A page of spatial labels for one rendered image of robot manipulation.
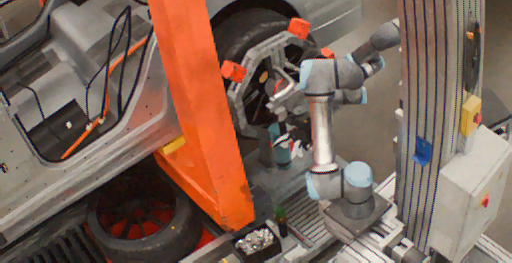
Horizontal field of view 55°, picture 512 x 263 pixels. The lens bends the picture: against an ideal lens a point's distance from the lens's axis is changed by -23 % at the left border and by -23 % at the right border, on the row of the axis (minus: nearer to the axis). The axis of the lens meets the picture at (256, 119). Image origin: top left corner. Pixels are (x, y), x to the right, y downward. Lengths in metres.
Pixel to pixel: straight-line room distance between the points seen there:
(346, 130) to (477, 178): 2.12
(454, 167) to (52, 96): 2.42
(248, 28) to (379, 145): 1.38
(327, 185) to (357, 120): 1.81
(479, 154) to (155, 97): 1.63
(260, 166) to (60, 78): 1.36
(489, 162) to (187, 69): 1.22
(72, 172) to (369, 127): 2.09
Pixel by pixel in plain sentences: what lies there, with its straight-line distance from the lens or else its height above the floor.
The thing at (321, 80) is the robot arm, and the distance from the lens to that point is 2.27.
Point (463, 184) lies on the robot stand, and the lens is 2.07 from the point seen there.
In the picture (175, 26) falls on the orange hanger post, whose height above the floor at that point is 1.68.
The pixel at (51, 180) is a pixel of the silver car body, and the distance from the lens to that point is 2.89.
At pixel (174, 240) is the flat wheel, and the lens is 3.01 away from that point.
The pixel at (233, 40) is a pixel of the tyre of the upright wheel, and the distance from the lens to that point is 2.94.
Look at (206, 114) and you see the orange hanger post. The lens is 2.41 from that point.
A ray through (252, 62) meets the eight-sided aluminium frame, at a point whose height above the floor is 1.09.
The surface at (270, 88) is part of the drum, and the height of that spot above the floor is 0.89.
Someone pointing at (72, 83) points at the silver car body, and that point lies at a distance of 3.58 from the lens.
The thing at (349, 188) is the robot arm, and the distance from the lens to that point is 2.36.
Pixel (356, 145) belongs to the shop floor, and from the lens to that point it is 3.95.
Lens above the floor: 2.77
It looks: 41 degrees down
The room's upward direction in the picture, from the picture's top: 12 degrees counter-clockwise
